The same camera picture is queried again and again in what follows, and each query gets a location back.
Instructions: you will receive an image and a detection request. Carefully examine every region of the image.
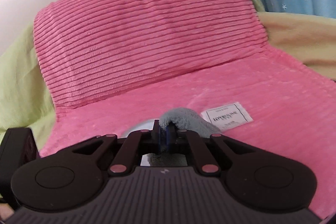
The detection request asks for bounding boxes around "white fabric label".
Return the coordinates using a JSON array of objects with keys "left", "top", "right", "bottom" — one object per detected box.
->
[{"left": 201, "top": 102, "right": 253, "bottom": 131}]

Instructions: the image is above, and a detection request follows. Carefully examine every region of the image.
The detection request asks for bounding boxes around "clear plastic jar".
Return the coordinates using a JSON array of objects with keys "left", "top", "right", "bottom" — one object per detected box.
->
[{"left": 121, "top": 119, "right": 155, "bottom": 138}]

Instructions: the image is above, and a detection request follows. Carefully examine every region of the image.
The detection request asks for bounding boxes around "grey microfibre cloth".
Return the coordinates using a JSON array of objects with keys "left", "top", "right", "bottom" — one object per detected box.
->
[{"left": 147, "top": 107, "right": 221, "bottom": 167}]

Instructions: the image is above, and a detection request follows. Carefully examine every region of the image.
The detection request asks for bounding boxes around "pink plush blanket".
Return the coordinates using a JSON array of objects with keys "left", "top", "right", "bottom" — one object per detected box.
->
[{"left": 39, "top": 49, "right": 335, "bottom": 217}]

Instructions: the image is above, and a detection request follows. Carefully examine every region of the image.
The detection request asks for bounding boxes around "pink corduroy cushion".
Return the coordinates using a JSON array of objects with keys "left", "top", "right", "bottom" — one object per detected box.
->
[{"left": 34, "top": 0, "right": 267, "bottom": 111}]

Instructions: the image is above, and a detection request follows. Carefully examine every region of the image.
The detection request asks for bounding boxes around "yellow-green chair cover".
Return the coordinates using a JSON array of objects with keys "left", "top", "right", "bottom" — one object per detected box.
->
[{"left": 1, "top": 0, "right": 335, "bottom": 140}]

